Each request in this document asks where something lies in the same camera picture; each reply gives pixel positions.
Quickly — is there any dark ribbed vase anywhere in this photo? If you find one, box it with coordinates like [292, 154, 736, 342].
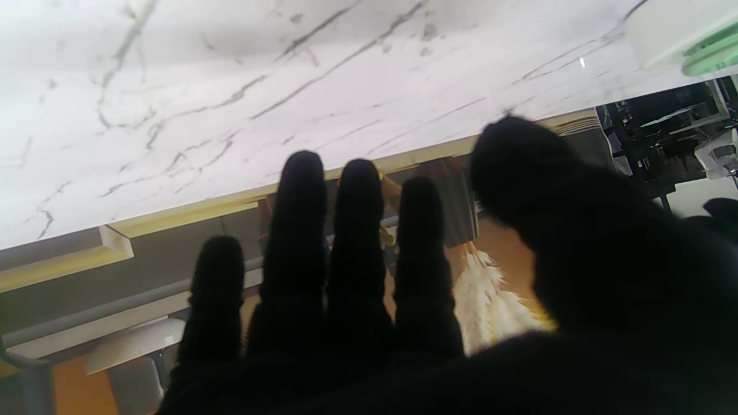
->
[420, 157, 480, 250]

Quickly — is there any white device on stand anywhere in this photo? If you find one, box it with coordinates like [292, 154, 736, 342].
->
[694, 129, 738, 180]

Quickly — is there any white Hanoi tower base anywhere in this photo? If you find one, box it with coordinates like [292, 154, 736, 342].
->
[624, 0, 738, 74]

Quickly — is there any orange kitchen backdrop banner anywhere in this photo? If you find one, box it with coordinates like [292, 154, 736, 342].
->
[0, 110, 619, 415]

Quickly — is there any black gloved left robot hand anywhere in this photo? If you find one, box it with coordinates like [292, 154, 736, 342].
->
[685, 198, 738, 244]

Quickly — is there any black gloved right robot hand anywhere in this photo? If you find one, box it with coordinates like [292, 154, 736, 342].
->
[156, 115, 738, 415]

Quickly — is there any white bowl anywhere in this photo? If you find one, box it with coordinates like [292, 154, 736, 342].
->
[85, 317, 187, 376]

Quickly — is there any black equipment rack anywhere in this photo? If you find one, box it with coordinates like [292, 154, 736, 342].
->
[598, 80, 728, 198]

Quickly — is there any large green ring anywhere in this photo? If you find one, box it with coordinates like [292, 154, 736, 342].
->
[681, 22, 738, 77]

